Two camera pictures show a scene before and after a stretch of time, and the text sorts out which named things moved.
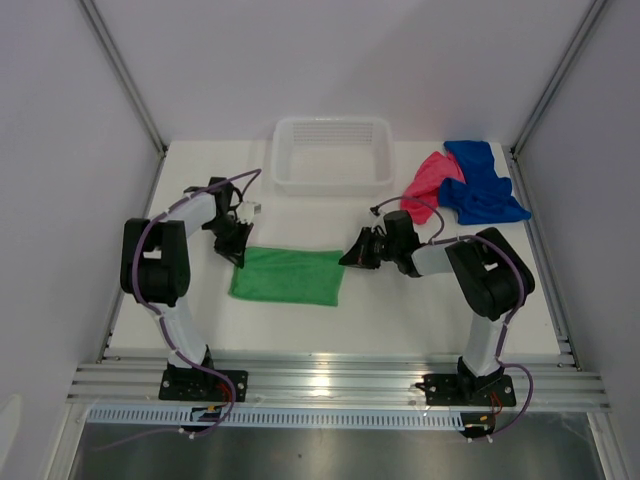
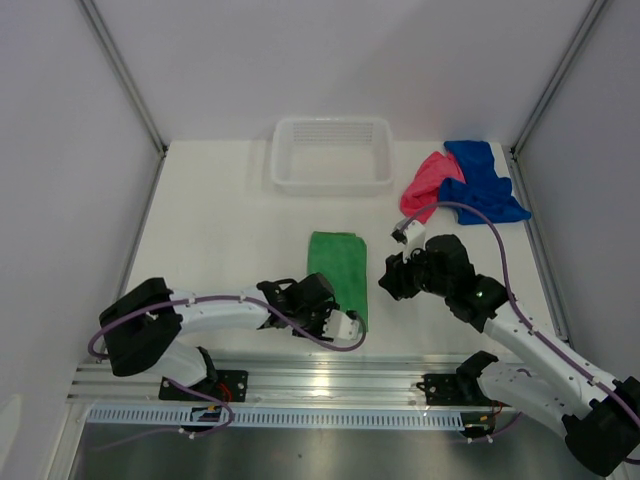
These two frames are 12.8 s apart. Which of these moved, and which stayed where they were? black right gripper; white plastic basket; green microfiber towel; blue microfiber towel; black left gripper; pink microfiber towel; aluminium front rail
Moved: green microfiber towel; black left gripper; black right gripper
Stayed: white plastic basket; blue microfiber towel; pink microfiber towel; aluminium front rail
